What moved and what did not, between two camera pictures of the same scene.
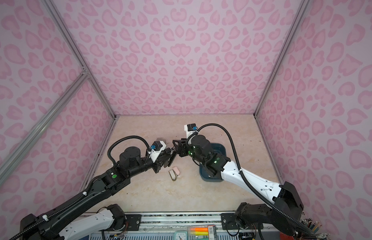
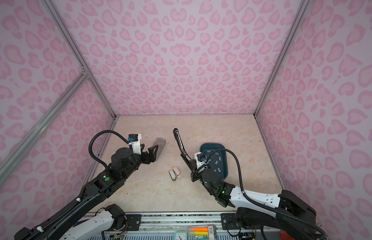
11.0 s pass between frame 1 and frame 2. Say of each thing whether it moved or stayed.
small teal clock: stayed
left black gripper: moved
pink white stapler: stayed
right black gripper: moved
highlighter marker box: stayed
